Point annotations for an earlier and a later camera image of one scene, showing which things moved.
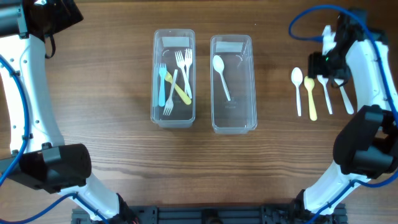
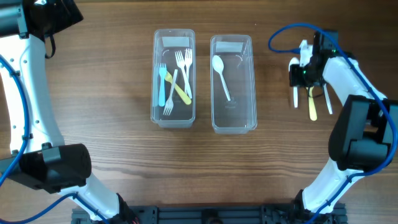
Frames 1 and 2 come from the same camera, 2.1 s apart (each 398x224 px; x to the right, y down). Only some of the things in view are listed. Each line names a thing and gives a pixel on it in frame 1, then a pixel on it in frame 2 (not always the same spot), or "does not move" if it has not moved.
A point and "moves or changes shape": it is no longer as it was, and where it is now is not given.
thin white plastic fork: (170, 103) does not move
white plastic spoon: (323, 81) does not move
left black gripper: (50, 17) does not move
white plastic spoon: (296, 76) moves or changes shape
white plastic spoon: (218, 63) does not move
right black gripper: (325, 71) → (296, 76)
